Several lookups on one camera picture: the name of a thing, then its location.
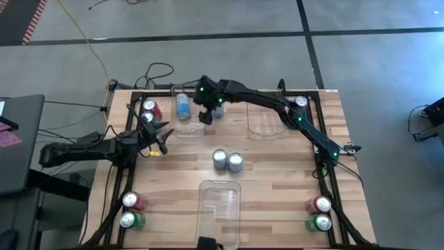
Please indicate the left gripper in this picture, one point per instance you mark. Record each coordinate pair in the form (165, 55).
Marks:
(150, 135)

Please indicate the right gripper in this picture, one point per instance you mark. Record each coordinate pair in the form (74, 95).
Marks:
(208, 93)

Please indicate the red Fanta soda can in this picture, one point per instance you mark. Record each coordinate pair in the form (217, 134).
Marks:
(156, 112)
(314, 205)
(137, 202)
(301, 101)

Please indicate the green Sprite soda can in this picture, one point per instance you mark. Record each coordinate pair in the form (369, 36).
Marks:
(312, 224)
(137, 220)
(147, 117)

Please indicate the clear plastic bin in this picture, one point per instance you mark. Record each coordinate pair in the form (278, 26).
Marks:
(189, 126)
(265, 128)
(218, 222)

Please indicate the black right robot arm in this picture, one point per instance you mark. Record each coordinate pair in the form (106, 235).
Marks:
(263, 100)

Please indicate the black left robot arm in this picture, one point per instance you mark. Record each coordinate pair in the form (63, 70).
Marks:
(79, 151)

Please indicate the black table clamp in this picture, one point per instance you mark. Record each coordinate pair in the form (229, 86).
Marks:
(281, 86)

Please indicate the black power brick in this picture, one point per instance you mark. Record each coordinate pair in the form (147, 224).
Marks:
(87, 137)

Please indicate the dark grey side table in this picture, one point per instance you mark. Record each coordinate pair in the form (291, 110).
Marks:
(24, 156)

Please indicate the black side cabinet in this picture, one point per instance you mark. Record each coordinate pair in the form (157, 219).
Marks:
(41, 208)

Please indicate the pink paper note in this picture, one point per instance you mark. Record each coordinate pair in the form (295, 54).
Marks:
(8, 139)

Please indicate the dark striped floor mat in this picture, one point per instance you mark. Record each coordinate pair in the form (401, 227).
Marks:
(14, 21)

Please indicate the black equipment stand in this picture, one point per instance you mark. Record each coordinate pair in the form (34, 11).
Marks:
(435, 114)

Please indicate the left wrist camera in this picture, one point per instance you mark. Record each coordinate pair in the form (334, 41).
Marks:
(162, 146)

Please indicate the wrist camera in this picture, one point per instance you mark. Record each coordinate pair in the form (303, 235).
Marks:
(206, 118)
(162, 146)

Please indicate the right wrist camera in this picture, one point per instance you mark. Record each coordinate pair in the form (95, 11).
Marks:
(206, 118)

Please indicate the black aluminium table frame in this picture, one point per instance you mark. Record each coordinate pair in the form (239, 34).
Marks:
(137, 95)

